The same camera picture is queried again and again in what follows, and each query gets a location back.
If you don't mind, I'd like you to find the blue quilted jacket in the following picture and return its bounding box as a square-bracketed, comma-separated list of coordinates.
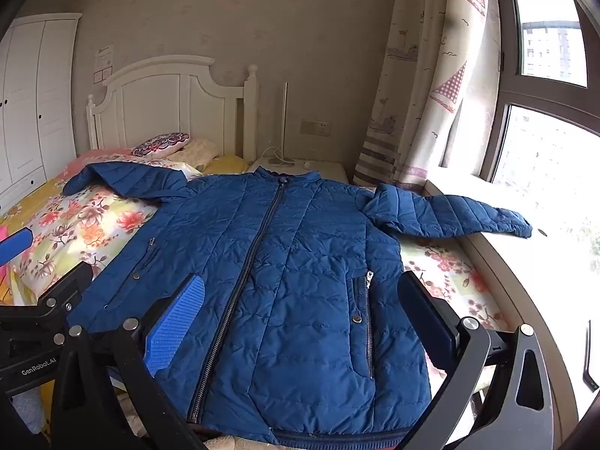
[62, 162, 534, 448]

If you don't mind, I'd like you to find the yellow bedsheet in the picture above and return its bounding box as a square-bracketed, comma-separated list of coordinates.
[0, 154, 251, 226]

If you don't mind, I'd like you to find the dark framed window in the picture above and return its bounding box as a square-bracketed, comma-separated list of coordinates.
[483, 0, 600, 268]

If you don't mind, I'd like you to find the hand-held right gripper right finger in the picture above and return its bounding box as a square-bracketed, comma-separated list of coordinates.
[396, 269, 556, 450]

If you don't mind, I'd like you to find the sailboat print curtain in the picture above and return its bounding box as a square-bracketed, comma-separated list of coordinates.
[352, 0, 504, 194]

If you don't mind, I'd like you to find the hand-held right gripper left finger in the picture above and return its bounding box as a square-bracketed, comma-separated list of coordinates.
[49, 273, 221, 450]

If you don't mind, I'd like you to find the floral blanket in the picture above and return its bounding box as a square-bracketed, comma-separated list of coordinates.
[0, 169, 512, 450]

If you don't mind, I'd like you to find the white nightstand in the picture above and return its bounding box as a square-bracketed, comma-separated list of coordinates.
[246, 157, 348, 185]

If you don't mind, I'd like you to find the white wardrobe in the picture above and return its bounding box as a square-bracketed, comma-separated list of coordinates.
[0, 13, 83, 209]

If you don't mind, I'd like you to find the purple patterned pillow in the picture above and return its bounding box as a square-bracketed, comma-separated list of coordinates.
[131, 132, 191, 158]

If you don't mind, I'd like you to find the beige floral pillow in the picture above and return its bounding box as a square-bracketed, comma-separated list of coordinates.
[166, 138, 221, 170]

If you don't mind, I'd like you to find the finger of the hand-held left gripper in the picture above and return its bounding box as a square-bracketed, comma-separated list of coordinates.
[35, 261, 97, 324]
[0, 227, 33, 266]

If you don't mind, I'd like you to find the white windowsill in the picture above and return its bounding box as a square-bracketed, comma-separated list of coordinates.
[422, 166, 600, 432]

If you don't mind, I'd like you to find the pink cloth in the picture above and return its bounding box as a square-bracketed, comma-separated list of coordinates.
[64, 147, 139, 175]

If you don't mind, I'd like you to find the slim white desk lamp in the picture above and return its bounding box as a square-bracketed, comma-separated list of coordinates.
[266, 82, 297, 166]

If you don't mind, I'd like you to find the white cable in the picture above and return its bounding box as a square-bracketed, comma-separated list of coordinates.
[257, 145, 288, 164]

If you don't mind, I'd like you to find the white bed headboard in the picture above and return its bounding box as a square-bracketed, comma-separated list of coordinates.
[85, 55, 260, 162]

